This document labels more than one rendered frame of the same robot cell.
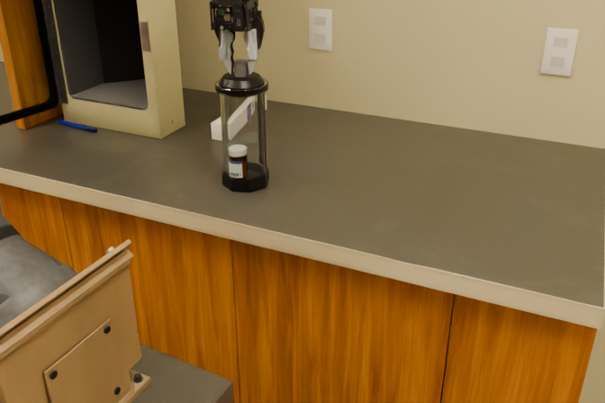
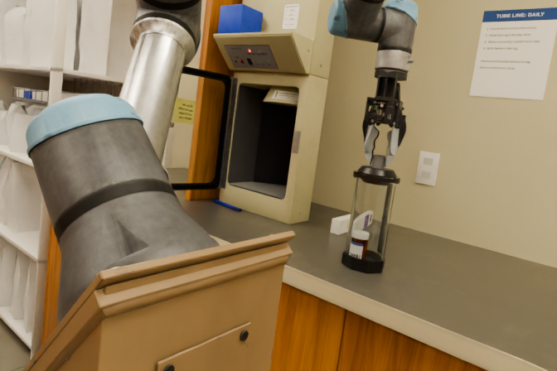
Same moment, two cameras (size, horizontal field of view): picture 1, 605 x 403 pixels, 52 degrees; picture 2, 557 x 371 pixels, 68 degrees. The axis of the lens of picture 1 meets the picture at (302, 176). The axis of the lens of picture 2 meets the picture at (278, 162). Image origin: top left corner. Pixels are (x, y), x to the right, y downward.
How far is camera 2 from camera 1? 0.37 m
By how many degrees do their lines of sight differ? 23
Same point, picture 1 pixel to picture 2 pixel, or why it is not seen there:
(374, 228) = (504, 330)
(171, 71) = (308, 174)
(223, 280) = (328, 354)
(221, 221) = (341, 290)
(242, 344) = not seen: outside the picture
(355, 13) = (459, 157)
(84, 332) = (219, 327)
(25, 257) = (179, 215)
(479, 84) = not seen: outside the picture
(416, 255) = not seen: outside the picture
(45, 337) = (175, 310)
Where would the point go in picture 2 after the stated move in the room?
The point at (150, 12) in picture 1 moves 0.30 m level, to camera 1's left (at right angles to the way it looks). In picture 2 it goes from (304, 124) to (214, 113)
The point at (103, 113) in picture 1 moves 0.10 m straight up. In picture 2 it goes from (249, 199) to (253, 170)
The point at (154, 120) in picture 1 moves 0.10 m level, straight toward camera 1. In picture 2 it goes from (287, 209) to (288, 216)
